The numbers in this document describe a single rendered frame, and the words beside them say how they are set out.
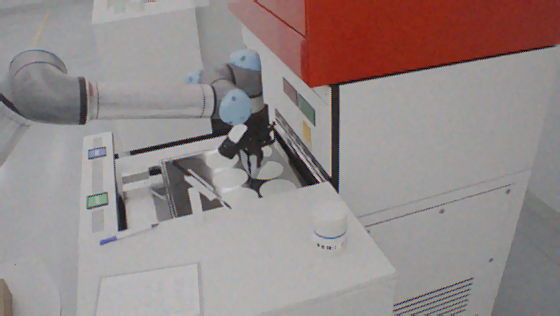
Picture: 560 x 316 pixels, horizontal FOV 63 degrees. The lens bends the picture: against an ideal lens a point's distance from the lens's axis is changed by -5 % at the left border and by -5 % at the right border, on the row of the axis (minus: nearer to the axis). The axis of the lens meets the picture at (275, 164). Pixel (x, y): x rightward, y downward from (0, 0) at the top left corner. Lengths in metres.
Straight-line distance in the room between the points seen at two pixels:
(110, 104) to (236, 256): 0.40
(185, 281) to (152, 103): 0.36
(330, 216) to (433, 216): 0.59
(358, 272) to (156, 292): 0.40
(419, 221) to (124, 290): 0.87
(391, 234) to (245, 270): 0.58
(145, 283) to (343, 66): 0.63
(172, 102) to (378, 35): 0.48
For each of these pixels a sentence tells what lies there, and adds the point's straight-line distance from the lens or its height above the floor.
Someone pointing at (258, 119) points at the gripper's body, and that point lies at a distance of 1.28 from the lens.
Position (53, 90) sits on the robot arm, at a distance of 0.96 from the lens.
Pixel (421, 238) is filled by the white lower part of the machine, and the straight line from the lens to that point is 1.52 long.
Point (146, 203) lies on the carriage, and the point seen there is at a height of 0.88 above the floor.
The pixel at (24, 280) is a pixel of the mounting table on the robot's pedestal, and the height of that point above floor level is 0.82.
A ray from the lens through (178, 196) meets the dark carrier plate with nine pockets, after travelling 1.34.
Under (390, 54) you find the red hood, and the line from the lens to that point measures 1.14.
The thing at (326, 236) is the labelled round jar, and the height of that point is 1.02.
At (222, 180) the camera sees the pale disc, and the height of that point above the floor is 0.90.
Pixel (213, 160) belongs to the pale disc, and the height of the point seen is 0.90.
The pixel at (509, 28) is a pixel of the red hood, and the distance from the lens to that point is 1.34.
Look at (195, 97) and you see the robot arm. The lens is 1.02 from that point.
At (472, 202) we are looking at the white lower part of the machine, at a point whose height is 0.75.
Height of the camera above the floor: 1.65
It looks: 32 degrees down
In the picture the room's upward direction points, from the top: 4 degrees counter-clockwise
